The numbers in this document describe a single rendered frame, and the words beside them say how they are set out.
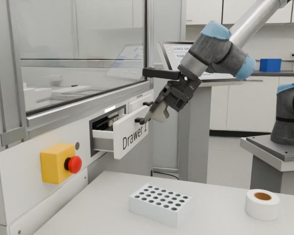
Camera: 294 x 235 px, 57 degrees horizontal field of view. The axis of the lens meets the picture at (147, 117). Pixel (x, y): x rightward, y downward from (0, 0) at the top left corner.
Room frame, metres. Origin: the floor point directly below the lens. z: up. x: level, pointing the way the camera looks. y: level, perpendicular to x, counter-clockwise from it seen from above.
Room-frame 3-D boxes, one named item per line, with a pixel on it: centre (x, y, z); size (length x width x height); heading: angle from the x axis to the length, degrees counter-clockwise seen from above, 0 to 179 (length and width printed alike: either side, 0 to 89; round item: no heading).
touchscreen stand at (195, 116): (1.72, -0.34, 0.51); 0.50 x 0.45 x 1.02; 23
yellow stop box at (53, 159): (0.58, 0.20, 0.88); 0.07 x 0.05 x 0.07; 163
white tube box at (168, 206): (0.57, -0.03, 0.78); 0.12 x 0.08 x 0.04; 57
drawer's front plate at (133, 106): (1.20, 0.02, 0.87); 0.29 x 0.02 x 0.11; 163
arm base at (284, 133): (1.04, -0.57, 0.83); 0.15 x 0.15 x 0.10
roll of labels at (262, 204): (0.56, -0.26, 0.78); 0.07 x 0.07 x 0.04
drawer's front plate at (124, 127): (0.88, 0.05, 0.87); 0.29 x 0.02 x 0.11; 163
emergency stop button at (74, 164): (0.57, 0.16, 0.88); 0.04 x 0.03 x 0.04; 163
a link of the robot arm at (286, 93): (1.03, -0.57, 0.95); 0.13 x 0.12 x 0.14; 15
